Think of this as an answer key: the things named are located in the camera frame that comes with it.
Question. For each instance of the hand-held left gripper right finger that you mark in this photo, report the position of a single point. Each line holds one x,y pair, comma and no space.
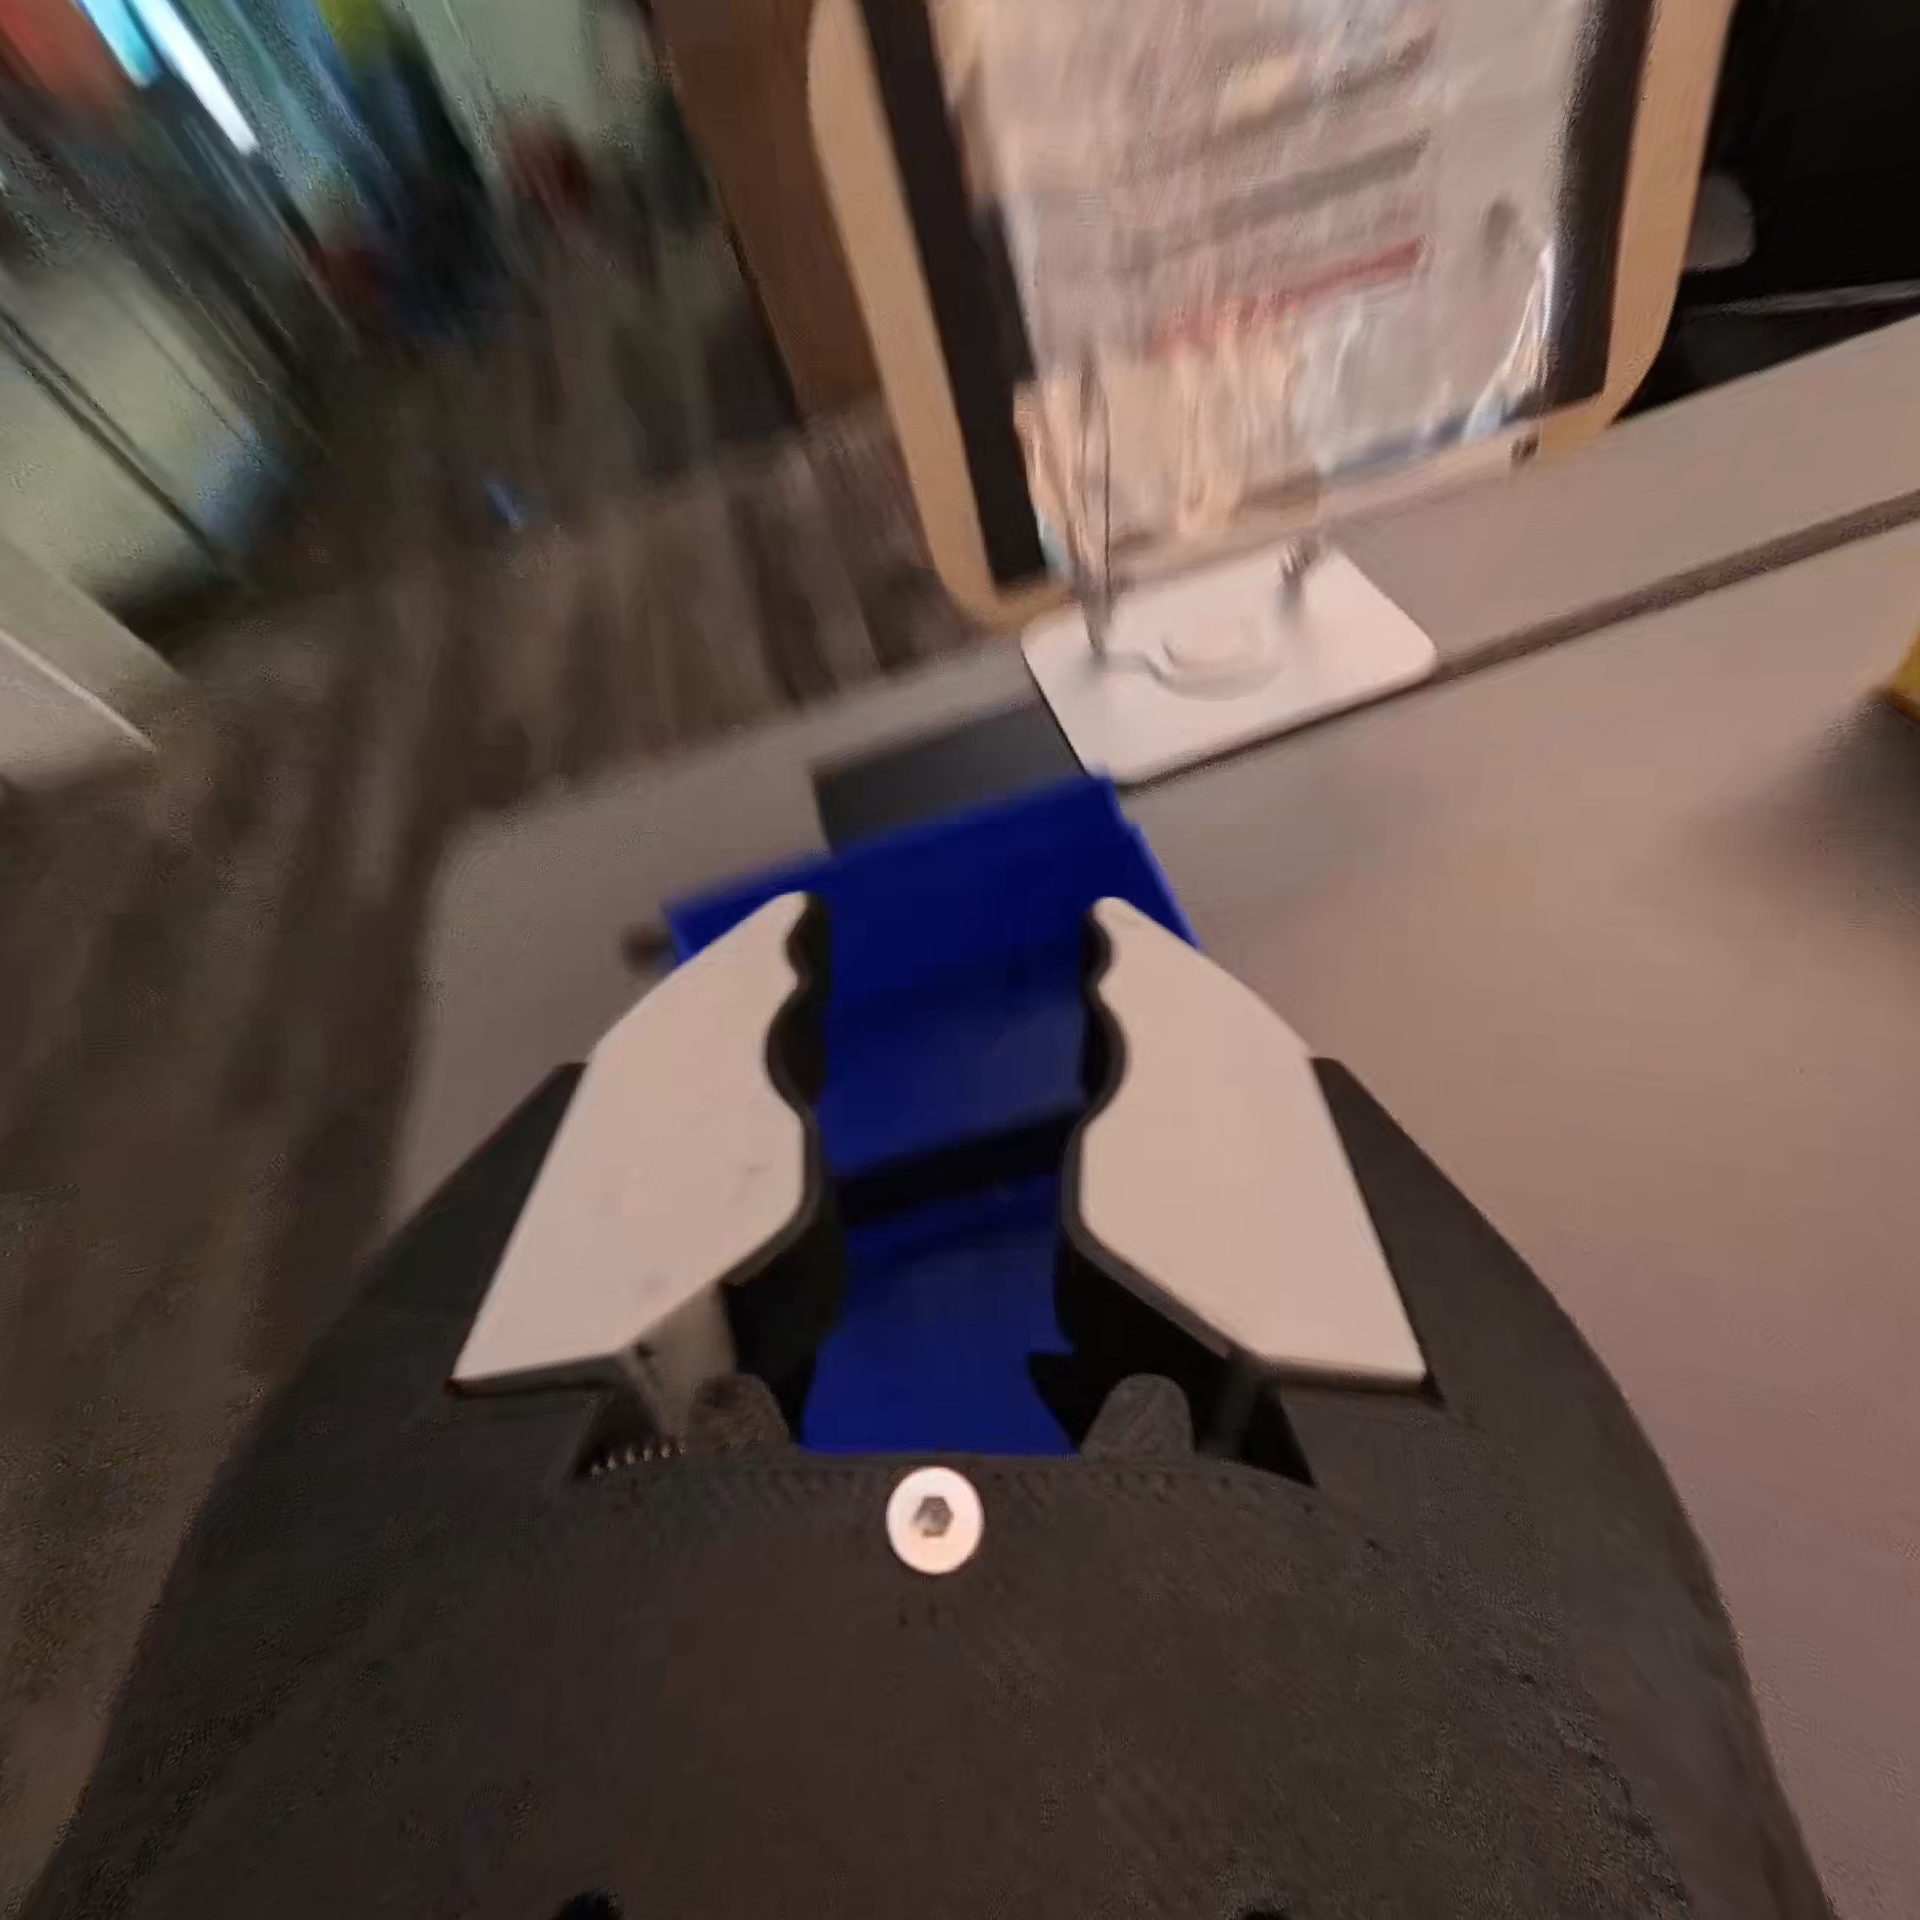
1244,1184

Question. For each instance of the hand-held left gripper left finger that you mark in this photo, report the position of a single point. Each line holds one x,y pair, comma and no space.
661,1170

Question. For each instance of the yellow storage bin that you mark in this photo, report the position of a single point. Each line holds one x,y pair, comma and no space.
1902,667

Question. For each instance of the blue storage bin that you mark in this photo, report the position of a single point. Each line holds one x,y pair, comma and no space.
944,930

